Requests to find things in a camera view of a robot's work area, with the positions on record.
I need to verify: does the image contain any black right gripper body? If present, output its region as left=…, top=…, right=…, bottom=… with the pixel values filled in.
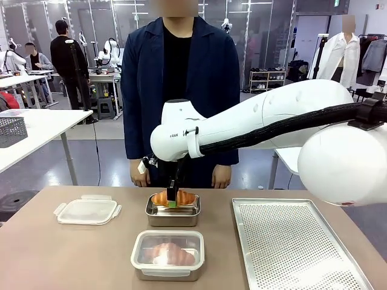
left=157, top=158, right=186, bottom=191

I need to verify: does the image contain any golden croissant bread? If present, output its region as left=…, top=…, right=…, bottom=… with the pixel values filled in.
left=141, top=241, right=196, bottom=267
left=151, top=189, right=195, bottom=208

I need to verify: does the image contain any clear plastic clip lid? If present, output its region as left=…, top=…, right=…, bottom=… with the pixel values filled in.
left=130, top=230, right=206, bottom=277
left=53, top=195, right=123, bottom=226

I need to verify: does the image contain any stainless steel rectangular container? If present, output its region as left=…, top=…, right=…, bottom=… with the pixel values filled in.
left=145, top=193, right=201, bottom=228
left=132, top=231, right=205, bottom=282

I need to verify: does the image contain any person's right hand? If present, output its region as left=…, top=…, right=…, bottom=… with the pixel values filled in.
left=129, top=159, right=151, bottom=188

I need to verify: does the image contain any person's left hand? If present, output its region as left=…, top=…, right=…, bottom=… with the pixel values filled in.
left=211, top=164, right=232, bottom=190

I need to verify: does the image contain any person in navy jacket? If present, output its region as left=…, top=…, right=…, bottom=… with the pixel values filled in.
left=121, top=14, right=241, bottom=190

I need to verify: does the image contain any grey plastic stool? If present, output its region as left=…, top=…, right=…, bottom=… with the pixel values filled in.
left=97, top=98, right=117, bottom=120

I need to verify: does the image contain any white long table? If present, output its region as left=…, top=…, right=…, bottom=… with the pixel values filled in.
left=268, top=146, right=307, bottom=190

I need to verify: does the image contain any white shoe rack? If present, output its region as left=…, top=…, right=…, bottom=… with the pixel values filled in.
left=249, top=69, right=287, bottom=93

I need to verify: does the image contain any perforated metal baking tray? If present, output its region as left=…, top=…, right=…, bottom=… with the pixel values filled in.
left=232, top=198, right=375, bottom=290

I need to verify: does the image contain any white side table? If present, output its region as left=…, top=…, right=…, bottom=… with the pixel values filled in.
left=0, top=108, right=94, bottom=186

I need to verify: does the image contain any man in black clothes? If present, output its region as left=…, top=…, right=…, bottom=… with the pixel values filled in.
left=49, top=19, right=100, bottom=125

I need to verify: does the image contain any black round floor base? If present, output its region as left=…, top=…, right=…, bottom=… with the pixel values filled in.
left=0, top=190, right=41, bottom=224

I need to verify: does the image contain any grey mesh basket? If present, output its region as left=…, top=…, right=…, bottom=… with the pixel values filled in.
left=0, top=116, right=29, bottom=149

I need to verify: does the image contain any white background desk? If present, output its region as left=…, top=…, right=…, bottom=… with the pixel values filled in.
left=0, top=73, right=60, bottom=109

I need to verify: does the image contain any seated person in grey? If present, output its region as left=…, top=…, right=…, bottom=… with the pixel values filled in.
left=24, top=42, right=55, bottom=106

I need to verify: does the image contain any red bag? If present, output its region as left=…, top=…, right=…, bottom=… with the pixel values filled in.
left=0, top=91, right=21, bottom=111

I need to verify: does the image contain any black tripod stand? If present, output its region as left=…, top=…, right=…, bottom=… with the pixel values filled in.
left=308, top=34, right=330, bottom=81

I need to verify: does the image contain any mannequin with white shirt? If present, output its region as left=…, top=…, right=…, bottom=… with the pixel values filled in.
left=307, top=14, right=362, bottom=91

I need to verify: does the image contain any black rolling cart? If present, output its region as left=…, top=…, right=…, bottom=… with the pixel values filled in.
left=352, top=86, right=387, bottom=103

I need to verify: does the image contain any grey jacket on rack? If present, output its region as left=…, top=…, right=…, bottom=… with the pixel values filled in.
left=361, top=39, right=387, bottom=73

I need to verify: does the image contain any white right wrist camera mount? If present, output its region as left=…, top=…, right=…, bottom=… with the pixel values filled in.
left=137, top=155, right=158, bottom=175

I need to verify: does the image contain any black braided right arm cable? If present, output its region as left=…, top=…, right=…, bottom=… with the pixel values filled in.
left=198, top=101, right=387, bottom=157

